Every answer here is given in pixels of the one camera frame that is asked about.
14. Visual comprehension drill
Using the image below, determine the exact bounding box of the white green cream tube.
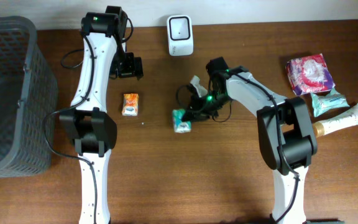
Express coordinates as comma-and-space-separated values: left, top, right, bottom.
313, 104, 358, 138

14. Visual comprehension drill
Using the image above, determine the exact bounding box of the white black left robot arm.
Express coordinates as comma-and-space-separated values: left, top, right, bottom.
59, 6, 144, 223

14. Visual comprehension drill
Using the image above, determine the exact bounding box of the grey plastic basket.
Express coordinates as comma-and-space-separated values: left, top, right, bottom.
0, 16, 58, 178

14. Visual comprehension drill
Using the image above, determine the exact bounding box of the teal pocket tissue pack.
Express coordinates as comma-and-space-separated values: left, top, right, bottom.
172, 109, 191, 133

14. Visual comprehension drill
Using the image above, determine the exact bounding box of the teal wipes packet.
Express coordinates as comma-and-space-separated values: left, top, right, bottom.
310, 88, 349, 118

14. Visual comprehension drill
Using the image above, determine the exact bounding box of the red purple tissue pack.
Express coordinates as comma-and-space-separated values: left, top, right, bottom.
285, 54, 336, 96

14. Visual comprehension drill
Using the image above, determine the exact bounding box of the white barcode scanner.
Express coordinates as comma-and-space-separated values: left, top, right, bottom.
167, 15, 194, 57

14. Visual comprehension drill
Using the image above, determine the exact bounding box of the orange pocket tissue pack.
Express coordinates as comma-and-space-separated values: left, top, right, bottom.
122, 93, 139, 116

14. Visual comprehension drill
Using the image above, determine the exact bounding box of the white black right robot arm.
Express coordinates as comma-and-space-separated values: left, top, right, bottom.
182, 57, 318, 223

